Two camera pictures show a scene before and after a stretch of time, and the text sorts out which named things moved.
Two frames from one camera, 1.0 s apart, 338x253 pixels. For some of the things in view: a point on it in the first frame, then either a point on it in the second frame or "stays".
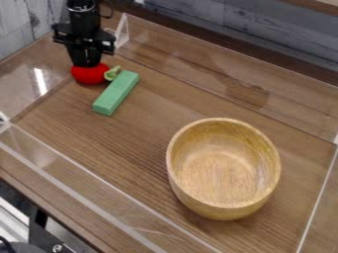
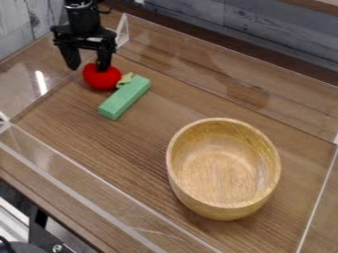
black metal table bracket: (40, 235) stays
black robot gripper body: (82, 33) stays
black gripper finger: (92, 55) to (103, 58)
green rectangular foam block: (115, 92) to (123, 99)
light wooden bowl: (223, 163) stays
